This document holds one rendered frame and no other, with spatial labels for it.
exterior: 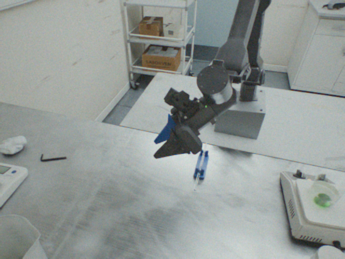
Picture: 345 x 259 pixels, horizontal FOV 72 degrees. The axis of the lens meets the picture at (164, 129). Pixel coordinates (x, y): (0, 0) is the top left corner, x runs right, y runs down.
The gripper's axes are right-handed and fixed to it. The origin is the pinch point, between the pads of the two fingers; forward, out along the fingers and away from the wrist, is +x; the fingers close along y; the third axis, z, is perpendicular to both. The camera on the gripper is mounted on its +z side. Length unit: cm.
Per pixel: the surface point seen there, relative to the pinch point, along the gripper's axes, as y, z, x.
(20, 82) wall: -94, 54, 63
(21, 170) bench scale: -15.4, 15.6, 42.8
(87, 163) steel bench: -20.2, 3.8, 28.7
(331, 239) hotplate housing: 7.5, -40.5, -15.4
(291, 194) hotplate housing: -1.7, -32.6, -15.0
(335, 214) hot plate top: 6.5, -36.0, -19.4
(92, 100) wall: -167, 21, 63
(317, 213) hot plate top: 6.2, -33.5, -16.5
